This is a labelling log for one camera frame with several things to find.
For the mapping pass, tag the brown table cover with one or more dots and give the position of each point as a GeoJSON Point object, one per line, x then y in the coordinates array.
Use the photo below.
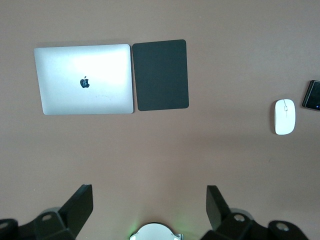
{"type": "Point", "coordinates": [160, 155]}

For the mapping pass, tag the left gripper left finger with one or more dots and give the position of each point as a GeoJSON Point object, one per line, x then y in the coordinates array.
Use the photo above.
{"type": "Point", "coordinates": [72, 212]}

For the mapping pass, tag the silver closed laptop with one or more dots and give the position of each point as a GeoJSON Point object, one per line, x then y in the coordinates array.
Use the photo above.
{"type": "Point", "coordinates": [75, 75]}

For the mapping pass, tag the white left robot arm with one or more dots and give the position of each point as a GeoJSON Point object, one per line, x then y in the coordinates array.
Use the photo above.
{"type": "Point", "coordinates": [153, 232]}

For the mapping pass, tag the white computer mouse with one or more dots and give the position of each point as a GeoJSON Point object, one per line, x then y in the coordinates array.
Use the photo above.
{"type": "Point", "coordinates": [285, 120]}

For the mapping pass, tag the black smartphone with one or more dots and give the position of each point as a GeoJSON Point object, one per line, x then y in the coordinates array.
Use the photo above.
{"type": "Point", "coordinates": [313, 96]}

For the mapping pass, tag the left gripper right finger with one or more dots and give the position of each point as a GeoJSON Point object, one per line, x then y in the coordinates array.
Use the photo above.
{"type": "Point", "coordinates": [222, 217]}

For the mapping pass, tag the black mouse pad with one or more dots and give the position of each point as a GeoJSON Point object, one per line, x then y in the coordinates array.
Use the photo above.
{"type": "Point", "coordinates": [161, 75]}

